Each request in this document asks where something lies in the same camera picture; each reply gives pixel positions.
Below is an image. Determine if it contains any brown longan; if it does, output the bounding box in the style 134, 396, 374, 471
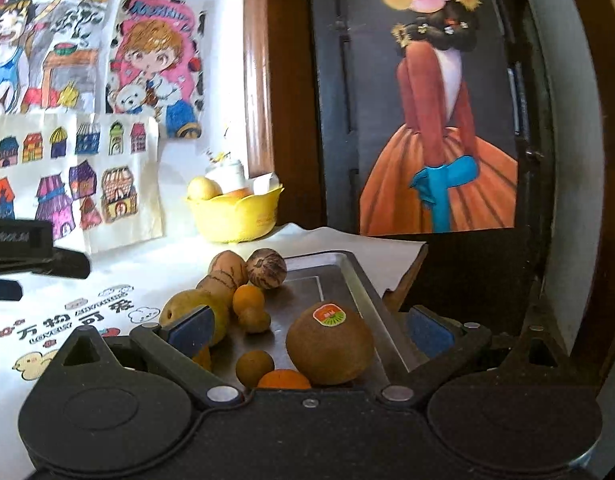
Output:
236, 350, 276, 390
239, 306, 272, 334

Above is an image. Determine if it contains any yellow round fruit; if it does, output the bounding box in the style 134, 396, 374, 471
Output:
188, 176, 223, 201

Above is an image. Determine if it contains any brown wooden frame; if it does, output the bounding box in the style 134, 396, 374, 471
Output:
244, 0, 328, 226

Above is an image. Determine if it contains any white plastic jar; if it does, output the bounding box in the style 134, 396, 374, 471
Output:
205, 159, 246, 193

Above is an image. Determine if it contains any dark metal baking tray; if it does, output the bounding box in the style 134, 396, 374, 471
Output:
208, 250, 423, 391

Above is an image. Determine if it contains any small pale striped pepino melon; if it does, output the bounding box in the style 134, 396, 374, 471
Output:
195, 275, 238, 306

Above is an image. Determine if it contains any yellow scalloped plastic bowl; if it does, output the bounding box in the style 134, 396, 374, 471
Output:
185, 187, 283, 243

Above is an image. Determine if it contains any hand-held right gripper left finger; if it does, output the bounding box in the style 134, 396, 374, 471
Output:
62, 304, 244, 408

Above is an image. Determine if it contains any white rolled paper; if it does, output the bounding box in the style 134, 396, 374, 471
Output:
252, 172, 281, 195

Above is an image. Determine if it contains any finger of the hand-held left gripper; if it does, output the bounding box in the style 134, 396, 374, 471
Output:
0, 277, 24, 302
0, 246, 92, 281

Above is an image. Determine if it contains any children cartoon drawing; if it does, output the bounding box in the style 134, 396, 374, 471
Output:
0, 0, 118, 116

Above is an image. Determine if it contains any yellow pear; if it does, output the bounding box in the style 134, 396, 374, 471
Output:
158, 289, 231, 347

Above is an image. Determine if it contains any colourful houses drawing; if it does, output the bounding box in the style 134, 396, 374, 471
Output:
0, 112, 166, 253

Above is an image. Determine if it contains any girl with bear drawing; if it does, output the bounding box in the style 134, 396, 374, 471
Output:
106, 0, 208, 141

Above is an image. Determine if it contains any dark striped pepino melon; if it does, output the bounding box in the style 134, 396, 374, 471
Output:
246, 248, 288, 291

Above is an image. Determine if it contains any yellow artificial flower sprig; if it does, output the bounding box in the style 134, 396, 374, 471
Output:
205, 132, 234, 166

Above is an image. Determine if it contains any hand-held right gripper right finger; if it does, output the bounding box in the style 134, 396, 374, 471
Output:
380, 306, 569, 407

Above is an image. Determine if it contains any orange dress girl poster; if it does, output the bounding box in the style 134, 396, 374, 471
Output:
350, 0, 519, 236

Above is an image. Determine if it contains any brown kiwi with sticker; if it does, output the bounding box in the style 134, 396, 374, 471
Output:
286, 301, 375, 387

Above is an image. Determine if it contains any dark door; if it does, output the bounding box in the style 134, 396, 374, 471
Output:
265, 0, 558, 361

